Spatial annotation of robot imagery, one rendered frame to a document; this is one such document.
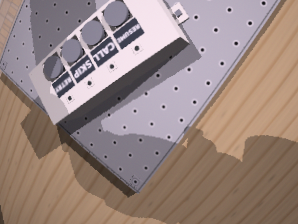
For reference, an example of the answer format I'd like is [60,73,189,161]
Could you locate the white operator button panel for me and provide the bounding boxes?
[29,0,190,125]

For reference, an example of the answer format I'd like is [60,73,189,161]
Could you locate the grey perforated base plate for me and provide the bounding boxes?
[0,0,281,194]

